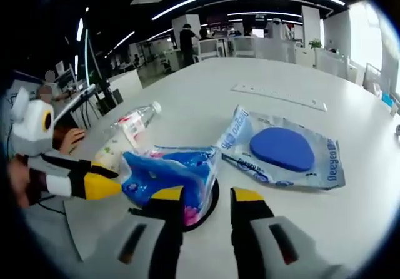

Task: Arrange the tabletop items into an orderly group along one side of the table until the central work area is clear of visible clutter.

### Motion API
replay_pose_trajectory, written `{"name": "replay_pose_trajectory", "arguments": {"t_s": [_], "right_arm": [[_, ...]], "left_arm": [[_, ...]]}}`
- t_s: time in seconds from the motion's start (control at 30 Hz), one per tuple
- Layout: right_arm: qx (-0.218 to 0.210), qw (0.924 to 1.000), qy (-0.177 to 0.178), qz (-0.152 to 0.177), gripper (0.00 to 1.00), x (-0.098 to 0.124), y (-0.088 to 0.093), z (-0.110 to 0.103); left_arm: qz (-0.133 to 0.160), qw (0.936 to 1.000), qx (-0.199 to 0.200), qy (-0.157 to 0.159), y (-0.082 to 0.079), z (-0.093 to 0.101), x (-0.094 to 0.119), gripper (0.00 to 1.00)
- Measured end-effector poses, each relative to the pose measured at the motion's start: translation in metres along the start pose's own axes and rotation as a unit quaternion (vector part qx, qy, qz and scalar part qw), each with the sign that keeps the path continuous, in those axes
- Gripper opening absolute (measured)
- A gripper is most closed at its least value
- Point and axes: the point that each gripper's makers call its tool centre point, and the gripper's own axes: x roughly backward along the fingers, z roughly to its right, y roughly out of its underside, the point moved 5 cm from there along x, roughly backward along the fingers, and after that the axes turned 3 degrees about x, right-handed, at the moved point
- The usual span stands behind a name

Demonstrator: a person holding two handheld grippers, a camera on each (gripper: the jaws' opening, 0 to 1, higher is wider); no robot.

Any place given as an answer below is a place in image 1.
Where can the person's left hand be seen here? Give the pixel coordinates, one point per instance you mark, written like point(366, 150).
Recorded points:
point(18, 182)

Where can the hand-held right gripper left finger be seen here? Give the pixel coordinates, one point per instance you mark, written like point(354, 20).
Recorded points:
point(168, 210)

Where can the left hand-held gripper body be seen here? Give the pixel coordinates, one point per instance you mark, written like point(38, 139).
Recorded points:
point(34, 125)

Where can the blue sponge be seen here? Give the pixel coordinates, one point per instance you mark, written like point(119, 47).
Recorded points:
point(281, 149)

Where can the black round plate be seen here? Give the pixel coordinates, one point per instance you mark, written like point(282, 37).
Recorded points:
point(214, 197)

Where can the clear plastic water bottle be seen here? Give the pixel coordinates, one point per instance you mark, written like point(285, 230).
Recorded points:
point(137, 119)

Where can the green potted plant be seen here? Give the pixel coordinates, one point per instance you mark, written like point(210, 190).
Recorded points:
point(315, 43)

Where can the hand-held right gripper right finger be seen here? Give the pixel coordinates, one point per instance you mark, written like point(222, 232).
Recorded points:
point(247, 210)

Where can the white table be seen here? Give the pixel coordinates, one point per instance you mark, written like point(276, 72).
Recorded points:
point(193, 88)

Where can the small blue box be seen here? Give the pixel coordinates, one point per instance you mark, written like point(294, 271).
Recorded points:
point(387, 99)

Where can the blue tissue pack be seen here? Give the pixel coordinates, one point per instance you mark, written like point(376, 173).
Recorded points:
point(162, 172)

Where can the black tripod stand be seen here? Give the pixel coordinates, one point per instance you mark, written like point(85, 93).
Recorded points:
point(104, 94)

